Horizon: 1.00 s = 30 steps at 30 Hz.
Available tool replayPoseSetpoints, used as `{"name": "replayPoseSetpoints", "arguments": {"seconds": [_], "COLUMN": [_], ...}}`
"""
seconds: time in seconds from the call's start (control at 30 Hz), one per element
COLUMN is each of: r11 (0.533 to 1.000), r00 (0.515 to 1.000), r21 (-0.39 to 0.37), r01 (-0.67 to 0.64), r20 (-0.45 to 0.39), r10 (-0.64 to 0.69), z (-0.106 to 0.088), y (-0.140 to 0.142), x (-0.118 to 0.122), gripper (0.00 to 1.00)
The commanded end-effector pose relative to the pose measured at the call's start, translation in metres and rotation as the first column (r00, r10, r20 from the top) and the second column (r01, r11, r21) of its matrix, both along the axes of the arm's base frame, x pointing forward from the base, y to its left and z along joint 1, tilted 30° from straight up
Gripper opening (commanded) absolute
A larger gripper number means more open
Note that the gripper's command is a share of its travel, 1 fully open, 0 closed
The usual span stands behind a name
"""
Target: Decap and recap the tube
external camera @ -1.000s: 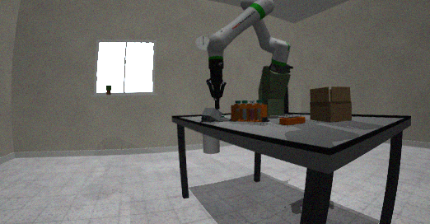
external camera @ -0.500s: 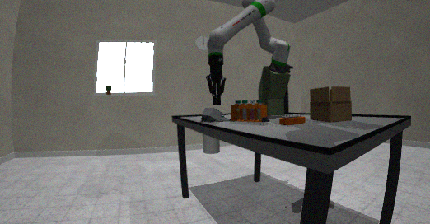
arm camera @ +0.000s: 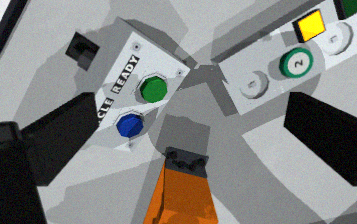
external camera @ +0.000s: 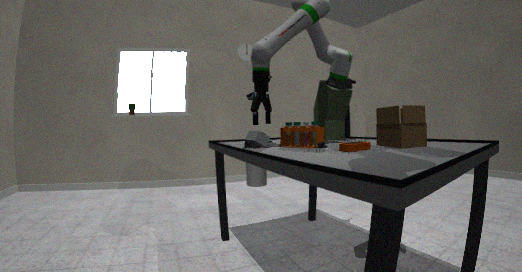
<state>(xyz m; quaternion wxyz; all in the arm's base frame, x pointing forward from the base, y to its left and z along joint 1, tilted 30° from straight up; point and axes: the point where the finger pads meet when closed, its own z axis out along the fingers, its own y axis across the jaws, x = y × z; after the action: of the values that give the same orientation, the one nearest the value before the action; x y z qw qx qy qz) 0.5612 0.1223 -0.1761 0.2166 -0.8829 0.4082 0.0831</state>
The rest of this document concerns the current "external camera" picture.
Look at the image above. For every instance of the white button panel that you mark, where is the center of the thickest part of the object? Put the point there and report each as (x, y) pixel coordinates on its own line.
(256, 139)

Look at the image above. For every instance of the orange handheld multimeter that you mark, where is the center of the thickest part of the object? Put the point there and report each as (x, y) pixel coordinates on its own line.
(350, 147)

